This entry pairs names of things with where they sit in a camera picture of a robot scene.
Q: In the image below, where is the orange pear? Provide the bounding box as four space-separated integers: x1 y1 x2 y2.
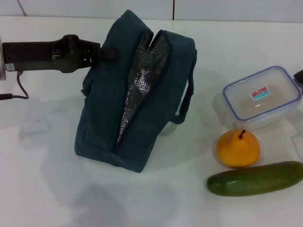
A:
216 129 261 168

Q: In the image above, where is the green cucumber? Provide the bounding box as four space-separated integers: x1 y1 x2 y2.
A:
207 160 303 197

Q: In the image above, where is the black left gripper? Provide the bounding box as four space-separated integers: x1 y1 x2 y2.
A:
2 35 119 74

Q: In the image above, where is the grey left gripper cable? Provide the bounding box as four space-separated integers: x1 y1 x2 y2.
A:
0 70 30 101

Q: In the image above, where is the clear blue-rimmed plastic container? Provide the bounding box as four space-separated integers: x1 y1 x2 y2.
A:
223 66 303 128

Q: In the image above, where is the dark teal insulated bag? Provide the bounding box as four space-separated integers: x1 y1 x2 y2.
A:
75 9 197 175

